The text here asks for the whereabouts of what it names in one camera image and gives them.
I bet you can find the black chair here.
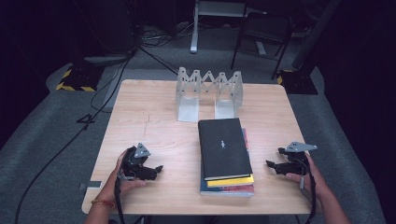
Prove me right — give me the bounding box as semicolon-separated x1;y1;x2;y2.
230;11;294;80

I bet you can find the person's right hand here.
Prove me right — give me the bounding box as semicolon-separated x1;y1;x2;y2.
285;152;330;200

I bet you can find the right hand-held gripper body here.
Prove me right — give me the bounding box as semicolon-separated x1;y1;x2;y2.
284;141;318;175

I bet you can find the hand-held gripper cable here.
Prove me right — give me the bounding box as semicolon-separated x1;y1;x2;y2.
113;175;126;224
290;156;318;224

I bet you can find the orange bracelet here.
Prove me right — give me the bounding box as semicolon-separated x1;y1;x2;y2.
91;199;117;209

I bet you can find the person's left hand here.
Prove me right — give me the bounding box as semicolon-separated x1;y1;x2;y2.
92;149;147;203

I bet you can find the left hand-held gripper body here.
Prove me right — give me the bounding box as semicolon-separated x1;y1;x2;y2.
120;142;152;181

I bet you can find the yellow book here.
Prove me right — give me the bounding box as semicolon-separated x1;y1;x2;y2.
206;174;255;189

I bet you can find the white metal stand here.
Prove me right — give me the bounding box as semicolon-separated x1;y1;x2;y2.
190;0;269;55

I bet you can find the long black floor cable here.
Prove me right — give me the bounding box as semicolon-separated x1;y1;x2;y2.
13;50;138;224

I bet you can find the expandable metal bookend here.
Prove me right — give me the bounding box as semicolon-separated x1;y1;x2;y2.
175;66;245;123

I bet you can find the black book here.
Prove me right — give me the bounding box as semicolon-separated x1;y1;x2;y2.
197;118;254;182

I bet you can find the grey tape strip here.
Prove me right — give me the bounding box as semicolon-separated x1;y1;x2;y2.
78;180;103;191

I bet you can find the black yellow striped base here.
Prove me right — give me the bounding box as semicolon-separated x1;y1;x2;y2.
55;63;105;93
276;68;319;96

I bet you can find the left hand-held gripper cable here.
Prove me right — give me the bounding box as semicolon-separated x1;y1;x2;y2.
113;175;126;224

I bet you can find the bundle of floor cables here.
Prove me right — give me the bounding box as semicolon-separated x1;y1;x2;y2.
136;21;194;50

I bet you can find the right hand-held gripper cable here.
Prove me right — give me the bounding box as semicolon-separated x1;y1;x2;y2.
290;156;318;224

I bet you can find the dark slanted beam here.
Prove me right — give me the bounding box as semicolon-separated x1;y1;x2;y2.
290;0;343;71

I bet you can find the red illustrated book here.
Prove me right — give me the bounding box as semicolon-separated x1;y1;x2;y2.
218;126;255;192

